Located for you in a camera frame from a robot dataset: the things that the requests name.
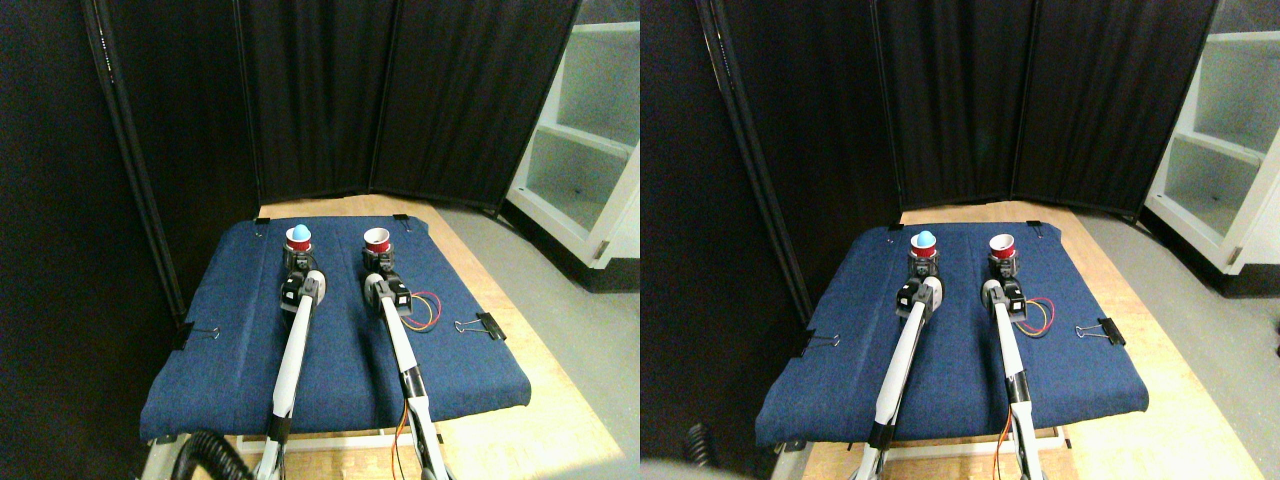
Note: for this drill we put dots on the blue ball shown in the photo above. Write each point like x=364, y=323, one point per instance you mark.
x=299, y=235
x=924, y=240

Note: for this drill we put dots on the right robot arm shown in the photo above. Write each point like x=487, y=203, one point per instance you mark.
x=1008, y=350
x=398, y=345

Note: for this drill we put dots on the black curtain stand pole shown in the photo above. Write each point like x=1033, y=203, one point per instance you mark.
x=756, y=160
x=139, y=160

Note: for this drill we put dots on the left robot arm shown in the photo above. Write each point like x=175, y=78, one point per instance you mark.
x=905, y=365
x=293, y=360

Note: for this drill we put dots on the dark blue cloth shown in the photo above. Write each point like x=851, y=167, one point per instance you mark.
x=955, y=390
x=340, y=380

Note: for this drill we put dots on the white shelf unit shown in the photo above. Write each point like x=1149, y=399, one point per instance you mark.
x=600, y=90
x=1235, y=100

